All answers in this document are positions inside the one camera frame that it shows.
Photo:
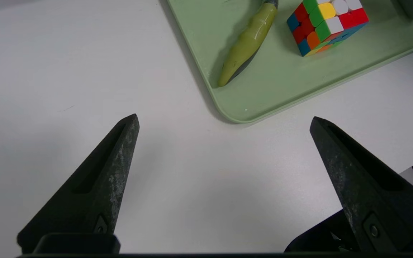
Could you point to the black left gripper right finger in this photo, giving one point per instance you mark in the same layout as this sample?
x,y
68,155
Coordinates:
x,y
378,200

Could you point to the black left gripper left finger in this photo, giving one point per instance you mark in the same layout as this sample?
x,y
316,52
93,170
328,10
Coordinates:
x,y
88,200

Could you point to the multicoloured puzzle cube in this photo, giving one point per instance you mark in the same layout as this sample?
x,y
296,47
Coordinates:
x,y
323,30

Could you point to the light green plastic tray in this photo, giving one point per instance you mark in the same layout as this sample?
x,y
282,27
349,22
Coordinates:
x,y
292,75

